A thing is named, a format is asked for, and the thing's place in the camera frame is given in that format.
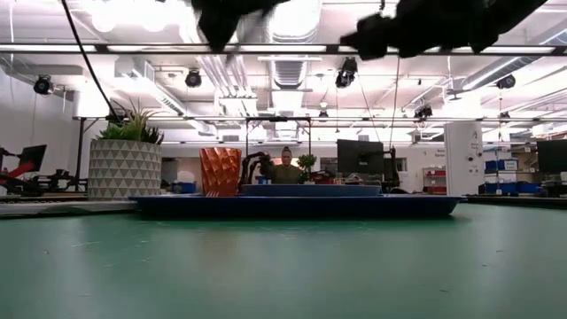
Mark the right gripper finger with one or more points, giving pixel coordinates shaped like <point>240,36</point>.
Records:
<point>372,37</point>

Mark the red faceted cup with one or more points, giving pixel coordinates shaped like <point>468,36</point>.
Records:
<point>220,173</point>

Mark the light blue round plate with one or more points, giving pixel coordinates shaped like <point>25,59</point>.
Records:
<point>310,190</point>

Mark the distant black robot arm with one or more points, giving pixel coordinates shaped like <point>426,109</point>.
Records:
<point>253,168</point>

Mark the dark blue plastic tray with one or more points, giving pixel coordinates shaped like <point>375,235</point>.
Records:
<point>297,207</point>

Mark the black ceiling spotlight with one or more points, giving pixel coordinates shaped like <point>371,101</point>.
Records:
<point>43,85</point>
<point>423,112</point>
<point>193,79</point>
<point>347,73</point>
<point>506,82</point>

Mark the black computer monitor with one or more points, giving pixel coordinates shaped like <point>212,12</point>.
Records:
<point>359,157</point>
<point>553,156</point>

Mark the white square pillar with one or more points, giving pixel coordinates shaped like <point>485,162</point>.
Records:
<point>463,159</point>

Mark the small distant potted plant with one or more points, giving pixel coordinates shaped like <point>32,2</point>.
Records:
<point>307,163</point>

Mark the red storage bins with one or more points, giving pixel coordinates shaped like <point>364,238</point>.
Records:
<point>436,179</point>

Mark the person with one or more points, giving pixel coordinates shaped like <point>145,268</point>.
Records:
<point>285,170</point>

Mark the blue storage bins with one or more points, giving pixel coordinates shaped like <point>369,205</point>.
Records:
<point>509,177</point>

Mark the succulent in white patterned pot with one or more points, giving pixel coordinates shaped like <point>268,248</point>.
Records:
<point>125,170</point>

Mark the green table mat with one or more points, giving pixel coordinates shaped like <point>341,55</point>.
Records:
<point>283,270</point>

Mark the black overhead frame bar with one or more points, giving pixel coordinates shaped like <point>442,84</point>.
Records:
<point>133,49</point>

